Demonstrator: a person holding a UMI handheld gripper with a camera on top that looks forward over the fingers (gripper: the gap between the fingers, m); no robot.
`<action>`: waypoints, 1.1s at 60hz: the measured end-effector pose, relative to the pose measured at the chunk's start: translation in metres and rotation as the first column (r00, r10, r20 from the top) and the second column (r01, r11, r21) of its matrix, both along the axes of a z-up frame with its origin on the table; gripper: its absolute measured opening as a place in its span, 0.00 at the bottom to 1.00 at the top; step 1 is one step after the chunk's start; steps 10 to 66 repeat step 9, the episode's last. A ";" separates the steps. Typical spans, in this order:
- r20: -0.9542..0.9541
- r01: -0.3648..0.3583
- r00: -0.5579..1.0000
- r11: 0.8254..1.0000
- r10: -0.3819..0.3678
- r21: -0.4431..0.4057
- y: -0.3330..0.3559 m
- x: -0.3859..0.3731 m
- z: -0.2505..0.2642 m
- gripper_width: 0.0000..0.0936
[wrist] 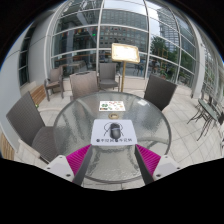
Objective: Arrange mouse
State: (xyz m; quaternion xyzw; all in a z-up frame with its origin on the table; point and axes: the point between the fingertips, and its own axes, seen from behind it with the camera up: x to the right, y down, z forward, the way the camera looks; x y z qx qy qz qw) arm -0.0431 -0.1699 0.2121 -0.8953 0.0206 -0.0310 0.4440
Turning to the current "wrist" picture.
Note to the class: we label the wooden menu stand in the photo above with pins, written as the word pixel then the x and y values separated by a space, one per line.
pixel 125 52

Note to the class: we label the wooden slat bench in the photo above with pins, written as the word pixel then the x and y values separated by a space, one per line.
pixel 6 148
pixel 38 95

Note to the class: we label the white sheet with food pictures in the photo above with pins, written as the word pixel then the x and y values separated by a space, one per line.
pixel 112 106

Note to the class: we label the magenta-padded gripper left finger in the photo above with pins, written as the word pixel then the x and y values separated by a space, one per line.
pixel 78 160

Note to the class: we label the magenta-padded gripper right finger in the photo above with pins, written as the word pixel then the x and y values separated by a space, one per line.
pixel 148 159

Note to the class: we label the black metal outdoor furniture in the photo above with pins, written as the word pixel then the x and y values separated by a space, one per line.
pixel 208 111

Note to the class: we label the white mouse pad with drawing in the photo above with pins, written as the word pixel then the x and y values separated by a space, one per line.
pixel 100 133

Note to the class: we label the black computer mouse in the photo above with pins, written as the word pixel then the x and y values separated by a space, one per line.
pixel 115 131

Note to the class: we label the large grey wicker chair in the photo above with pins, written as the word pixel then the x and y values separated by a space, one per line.
pixel 26 118

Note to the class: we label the dark grey wicker chair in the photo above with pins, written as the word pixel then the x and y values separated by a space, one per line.
pixel 160 90

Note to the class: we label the brown tape roll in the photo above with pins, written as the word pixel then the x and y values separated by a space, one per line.
pixel 110 116

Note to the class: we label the grey wicker armchair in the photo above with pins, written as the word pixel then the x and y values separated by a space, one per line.
pixel 108 71
pixel 55 76

